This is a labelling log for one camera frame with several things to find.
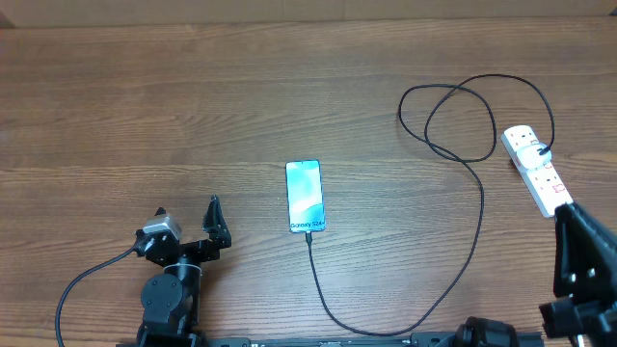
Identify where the black USB charging cable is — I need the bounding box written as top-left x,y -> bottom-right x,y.
304,73 -> 556,337

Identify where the white charger adapter plug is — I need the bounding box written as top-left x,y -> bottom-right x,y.
514,143 -> 552,173

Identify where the Galaxy smartphone with blue screen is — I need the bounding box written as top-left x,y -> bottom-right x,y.
285,160 -> 326,233

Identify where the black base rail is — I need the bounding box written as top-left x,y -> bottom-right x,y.
115,332 -> 546,347

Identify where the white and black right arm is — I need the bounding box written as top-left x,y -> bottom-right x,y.
539,202 -> 616,347

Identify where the white power strip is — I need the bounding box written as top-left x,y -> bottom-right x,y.
500,125 -> 573,218

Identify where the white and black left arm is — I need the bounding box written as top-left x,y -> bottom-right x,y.
135,196 -> 232,346

